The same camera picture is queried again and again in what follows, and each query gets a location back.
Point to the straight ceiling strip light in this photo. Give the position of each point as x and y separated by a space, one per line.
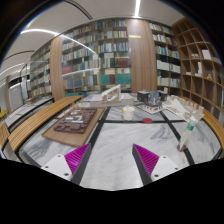
137 8

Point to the long white building model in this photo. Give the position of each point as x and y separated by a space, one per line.
111 96

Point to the wooden cubby shelf unit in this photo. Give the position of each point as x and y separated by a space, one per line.
200 76

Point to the dark grey building model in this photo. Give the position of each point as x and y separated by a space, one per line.
151 98

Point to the white city block model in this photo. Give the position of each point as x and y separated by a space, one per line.
181 106

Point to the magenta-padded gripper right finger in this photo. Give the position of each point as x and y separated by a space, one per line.
166 166

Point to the slatted wooden bench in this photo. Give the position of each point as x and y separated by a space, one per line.
40 121
213 125

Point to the brown model on wooden board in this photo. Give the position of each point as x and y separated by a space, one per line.
78 123

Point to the wide bookshelf full of books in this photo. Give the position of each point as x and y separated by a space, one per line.
100 56

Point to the glass-fronted bookshelf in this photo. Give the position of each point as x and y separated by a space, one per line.
40 76

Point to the narrow bookshelf full of books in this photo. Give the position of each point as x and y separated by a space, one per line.
165 56

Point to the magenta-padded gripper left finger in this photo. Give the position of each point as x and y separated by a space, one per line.
55 166

